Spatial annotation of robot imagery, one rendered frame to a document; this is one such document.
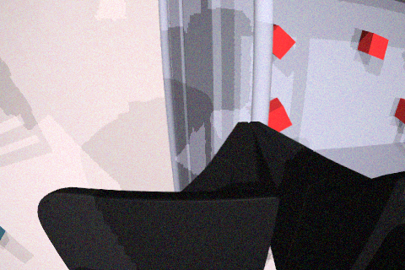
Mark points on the teal block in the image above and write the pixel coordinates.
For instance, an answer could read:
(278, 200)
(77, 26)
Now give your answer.
(2, 231)

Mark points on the grey plastic tray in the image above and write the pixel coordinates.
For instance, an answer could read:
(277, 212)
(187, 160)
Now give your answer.
(341, 101)

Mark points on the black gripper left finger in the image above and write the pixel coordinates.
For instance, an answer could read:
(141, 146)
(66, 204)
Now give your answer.
(221, 221)

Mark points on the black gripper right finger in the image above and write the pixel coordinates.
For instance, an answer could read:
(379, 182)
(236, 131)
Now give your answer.
(329, 217)

